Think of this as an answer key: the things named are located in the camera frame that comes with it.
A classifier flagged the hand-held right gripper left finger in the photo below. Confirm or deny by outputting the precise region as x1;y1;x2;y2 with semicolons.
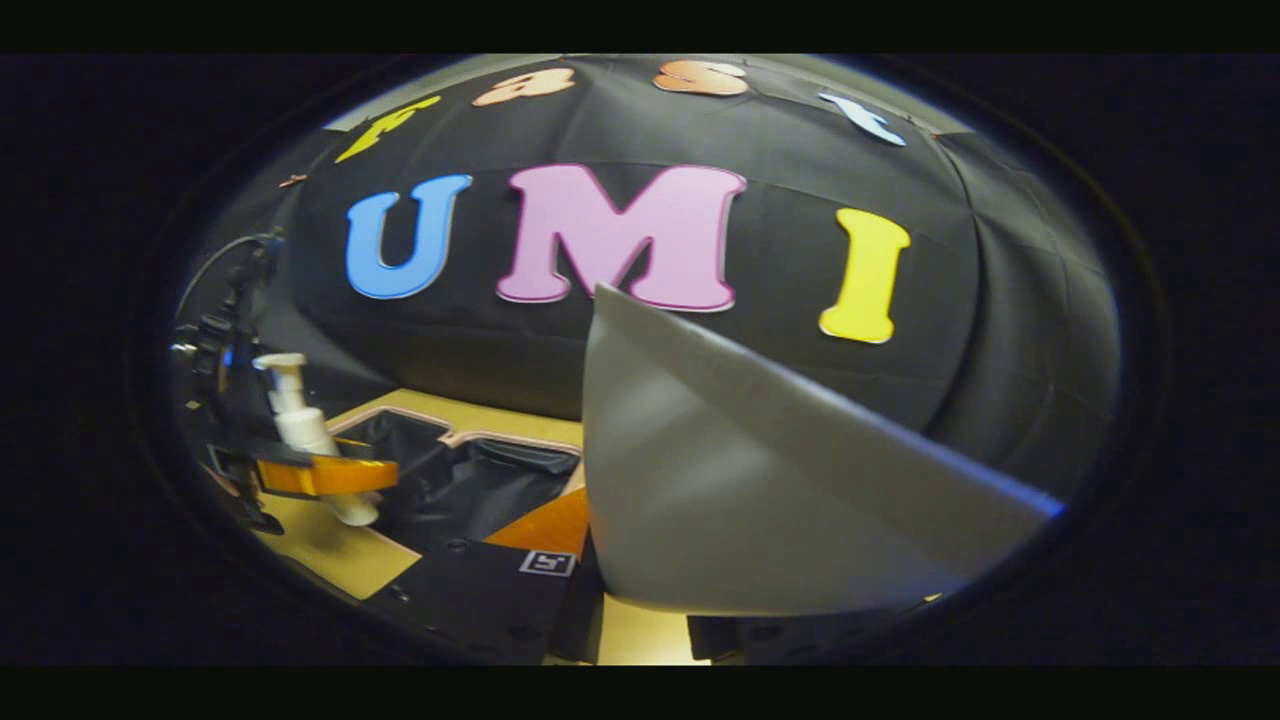
360;487;605;664

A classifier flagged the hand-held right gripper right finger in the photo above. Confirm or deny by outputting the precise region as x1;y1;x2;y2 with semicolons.
688;595;943;665

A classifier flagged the white pump bottle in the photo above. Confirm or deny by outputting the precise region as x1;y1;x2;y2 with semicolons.
251;352;382;528

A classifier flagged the pink suitcase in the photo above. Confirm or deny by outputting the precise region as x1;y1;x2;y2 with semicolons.
328;404;593;557

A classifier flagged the grey packet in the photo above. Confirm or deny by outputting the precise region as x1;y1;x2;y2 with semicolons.
581;282;1067;619

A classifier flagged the black backdrop cloth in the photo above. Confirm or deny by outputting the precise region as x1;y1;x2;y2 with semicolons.
185;55;1121;501

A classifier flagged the white cable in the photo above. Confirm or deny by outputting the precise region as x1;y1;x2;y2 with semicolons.
174;233;265;323

